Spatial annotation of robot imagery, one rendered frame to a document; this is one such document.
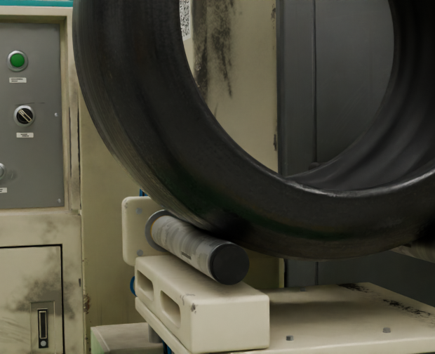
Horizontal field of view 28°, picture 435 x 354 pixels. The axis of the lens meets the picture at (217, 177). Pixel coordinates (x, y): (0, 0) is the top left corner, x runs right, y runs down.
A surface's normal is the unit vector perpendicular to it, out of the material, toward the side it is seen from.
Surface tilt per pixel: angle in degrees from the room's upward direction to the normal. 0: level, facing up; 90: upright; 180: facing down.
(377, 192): 101
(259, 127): 90
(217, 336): 90
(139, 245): 90
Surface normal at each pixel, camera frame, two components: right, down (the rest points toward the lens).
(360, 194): 0.26, 0.23
